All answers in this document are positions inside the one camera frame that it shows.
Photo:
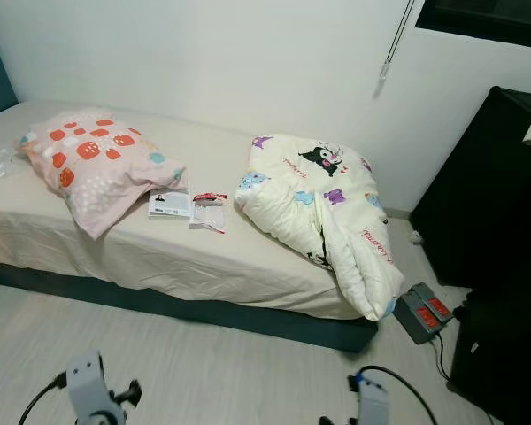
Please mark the cream cartoon print duvet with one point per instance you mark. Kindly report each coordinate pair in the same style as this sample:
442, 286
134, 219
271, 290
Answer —
292, 199

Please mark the grey charger with red batteries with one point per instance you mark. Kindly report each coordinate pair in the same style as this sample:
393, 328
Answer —
422, 312

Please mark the clear blind wand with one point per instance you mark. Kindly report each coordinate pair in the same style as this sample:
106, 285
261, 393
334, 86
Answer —
391, 60

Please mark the white printed booklet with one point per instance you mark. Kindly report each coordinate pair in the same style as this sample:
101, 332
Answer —
170, 205

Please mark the pink pillow with orange print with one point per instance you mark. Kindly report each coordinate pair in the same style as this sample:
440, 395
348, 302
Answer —
97, 168

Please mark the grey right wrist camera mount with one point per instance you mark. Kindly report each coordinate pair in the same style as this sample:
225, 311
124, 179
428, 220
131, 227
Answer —
373, 403

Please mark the red and white packet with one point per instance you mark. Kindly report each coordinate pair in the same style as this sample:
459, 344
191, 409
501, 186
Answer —
208, 215

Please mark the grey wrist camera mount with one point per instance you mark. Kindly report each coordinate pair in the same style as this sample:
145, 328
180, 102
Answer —
88, 385
373, 403

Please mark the tall black cabinet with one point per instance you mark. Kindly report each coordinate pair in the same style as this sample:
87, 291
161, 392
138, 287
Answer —
487, 195

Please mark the crumpled white tissue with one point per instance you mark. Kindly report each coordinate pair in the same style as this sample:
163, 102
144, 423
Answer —
416, 237

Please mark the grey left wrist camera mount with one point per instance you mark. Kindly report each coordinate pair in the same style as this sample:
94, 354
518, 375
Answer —
88, 385

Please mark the dark window frame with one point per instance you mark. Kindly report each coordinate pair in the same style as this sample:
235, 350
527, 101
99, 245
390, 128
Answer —
487, 18

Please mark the low black cabinet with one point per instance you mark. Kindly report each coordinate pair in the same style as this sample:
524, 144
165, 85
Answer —
504, 354

